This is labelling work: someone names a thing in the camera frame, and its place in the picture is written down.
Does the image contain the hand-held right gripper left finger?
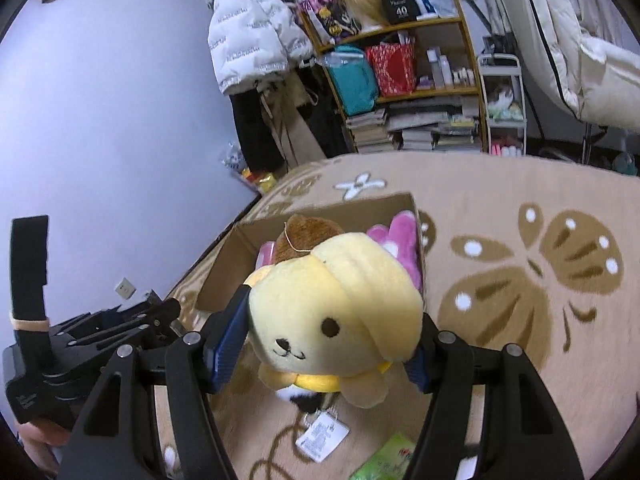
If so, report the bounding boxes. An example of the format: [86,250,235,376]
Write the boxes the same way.
[60,284,251,480]

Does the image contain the row of cosmetic bottles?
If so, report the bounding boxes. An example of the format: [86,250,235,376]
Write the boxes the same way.
[426,47,476,88]

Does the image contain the black box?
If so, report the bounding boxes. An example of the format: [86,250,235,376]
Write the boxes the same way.
[380,0,420,23]

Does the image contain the white puffer jacket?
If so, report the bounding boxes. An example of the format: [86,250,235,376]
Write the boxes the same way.
[207,0,316,95]

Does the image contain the yellow dog plush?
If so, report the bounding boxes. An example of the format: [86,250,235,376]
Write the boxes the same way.
[247,214,426,408]

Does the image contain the pile of papers and books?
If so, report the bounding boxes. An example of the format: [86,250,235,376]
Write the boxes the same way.
[387,97,481,152]

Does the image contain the white paper tag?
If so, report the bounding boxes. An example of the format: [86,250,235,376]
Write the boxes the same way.
[295,411,351,462]

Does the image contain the red gift bag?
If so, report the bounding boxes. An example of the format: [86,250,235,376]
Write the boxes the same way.
[365,42,417,97]

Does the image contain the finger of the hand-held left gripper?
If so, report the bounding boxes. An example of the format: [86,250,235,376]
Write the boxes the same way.
[70,321,176,358]
[52,294,182,343]

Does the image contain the person's left forearm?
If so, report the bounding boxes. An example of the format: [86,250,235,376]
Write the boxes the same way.
[14,419,68,478]

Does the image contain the black and white plush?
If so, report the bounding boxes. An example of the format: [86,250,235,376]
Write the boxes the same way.
[275,385,341,413]

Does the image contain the green packet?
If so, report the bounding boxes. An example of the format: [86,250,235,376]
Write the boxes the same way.
[348,432,418,480]

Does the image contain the pink plush toy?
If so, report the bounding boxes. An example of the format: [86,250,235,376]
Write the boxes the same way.
[366,210,423,296]

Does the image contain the teal bag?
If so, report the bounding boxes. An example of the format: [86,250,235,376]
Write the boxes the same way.
[322,45,381,117]

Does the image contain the black hanging trousers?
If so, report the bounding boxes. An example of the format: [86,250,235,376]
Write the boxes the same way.
[230,90,288,173]

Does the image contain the plush toy in cart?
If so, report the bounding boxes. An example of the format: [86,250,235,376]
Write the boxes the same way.
[487,85,523,121]

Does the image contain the purple printed bag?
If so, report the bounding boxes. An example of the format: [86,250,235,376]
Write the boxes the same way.
[300,0,363,46]

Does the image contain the pink roll plush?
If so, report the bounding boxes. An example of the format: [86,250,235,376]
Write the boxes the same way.
[257,241,278,271]

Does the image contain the blonde wig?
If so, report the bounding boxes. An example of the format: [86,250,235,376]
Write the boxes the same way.
[340,0,388,28]

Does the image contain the beige hanging coat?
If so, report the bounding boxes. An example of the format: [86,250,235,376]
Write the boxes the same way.
[257,77,326,166]

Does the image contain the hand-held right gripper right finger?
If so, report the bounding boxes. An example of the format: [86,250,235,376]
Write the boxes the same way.
[402,311,586,480]

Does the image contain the black hanging garment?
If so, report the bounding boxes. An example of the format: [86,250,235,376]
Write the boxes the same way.
[295,67,351,158]

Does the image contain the cream puffer coat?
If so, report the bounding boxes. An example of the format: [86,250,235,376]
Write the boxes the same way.
[475,0,640,131]

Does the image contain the cardboard box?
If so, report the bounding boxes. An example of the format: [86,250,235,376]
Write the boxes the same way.
[195,191,428,316]

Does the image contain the stack of books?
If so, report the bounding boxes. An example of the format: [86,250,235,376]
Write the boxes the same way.
[345,109,391,153]

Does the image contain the white trolley cart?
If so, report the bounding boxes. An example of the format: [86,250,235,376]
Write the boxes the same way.
[477,53,528,157]

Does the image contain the plastic bag of toys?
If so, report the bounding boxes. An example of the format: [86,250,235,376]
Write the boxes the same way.
[220,142,278,193]

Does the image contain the wooden shelf unit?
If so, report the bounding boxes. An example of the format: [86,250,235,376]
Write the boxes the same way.
[300,0,491,153]

